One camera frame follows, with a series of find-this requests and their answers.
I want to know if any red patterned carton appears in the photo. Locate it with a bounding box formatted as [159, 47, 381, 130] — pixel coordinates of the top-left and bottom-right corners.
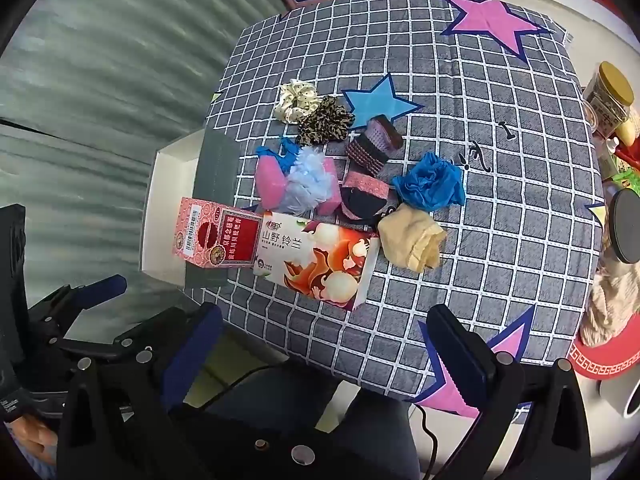
[172, 197, 264, 272]

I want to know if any cream dotted scrunchie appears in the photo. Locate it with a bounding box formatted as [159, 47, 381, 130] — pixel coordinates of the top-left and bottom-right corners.
[273, 79, 319, 125]

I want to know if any black cable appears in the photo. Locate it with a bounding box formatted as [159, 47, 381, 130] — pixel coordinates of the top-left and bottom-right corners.
[409, 402, 441, 480]

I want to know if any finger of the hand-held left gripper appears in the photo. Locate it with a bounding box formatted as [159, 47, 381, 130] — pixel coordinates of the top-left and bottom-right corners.
[27, 274, 128, 328]
[50, 306, 201, 361]

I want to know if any green packet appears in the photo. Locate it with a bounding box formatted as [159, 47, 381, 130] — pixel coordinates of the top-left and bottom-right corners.
[606, 169, 640, 192]

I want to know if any white cardboard box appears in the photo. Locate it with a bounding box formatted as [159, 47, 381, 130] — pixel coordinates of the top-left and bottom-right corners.
[141, 129, 242, 292]

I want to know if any pink sponge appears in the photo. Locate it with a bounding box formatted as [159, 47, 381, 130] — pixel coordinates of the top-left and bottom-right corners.
[254, 153, 290, 210]

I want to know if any beige knitted cloth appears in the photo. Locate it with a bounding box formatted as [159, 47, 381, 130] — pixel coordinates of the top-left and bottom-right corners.
[579, 259, 640, 347]

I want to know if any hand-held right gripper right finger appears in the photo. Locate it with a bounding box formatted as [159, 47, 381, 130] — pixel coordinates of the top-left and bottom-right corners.
[428, 304, 594, 480]

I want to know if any grey checked star tablecloth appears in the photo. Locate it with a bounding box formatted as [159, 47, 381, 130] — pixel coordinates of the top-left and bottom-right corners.
[202, 0, 608, 421]

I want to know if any glass jar with yellow lid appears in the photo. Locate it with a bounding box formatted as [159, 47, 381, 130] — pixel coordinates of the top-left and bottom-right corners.
[581, 61, 637, 137]

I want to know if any light blue fluffy pompom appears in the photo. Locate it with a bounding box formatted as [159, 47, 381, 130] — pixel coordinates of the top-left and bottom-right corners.
[283, 147, 337, 214]

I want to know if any purple striped knitted sock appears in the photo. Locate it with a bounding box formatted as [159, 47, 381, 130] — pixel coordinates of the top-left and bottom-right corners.
[344, 114, 404, 177]

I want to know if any red patterned plate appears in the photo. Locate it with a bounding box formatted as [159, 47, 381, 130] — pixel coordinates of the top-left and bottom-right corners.
[570, 329, 640, 387]

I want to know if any pink plush pad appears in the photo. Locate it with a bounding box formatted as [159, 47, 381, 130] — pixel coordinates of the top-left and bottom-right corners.
[320, 159, 344, 217]

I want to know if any white floral carton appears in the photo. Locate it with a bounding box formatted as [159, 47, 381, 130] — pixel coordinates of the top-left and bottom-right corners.
[252, 214, 382, 312]

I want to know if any pink black knitted sock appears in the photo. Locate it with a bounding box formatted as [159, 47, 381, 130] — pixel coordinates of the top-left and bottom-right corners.
[339, 170, 397, 227]

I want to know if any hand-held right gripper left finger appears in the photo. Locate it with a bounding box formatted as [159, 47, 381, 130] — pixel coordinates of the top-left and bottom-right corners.
[56, 304, 224, 480]

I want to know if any black round disc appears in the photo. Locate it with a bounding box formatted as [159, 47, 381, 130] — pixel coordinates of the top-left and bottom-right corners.
[604, 187, 640, 264]

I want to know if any blue plastic glove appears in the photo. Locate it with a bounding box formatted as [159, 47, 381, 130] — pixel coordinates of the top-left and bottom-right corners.
[257, 137, 302, 176]

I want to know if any white bowl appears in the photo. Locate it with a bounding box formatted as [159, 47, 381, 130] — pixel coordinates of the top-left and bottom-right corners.
[599, 379, 640, 419]

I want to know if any leopard print scrunchie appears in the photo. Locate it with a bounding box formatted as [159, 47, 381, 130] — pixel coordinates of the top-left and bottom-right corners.
[295, 95, 356, 146]

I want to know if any person's left hand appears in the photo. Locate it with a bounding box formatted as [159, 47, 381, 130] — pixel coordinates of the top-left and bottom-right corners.
[2, 417, 58, 467]

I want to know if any blue plastic shoe cover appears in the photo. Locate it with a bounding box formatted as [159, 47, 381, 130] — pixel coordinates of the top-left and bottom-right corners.
[392, 152, 467, 210]

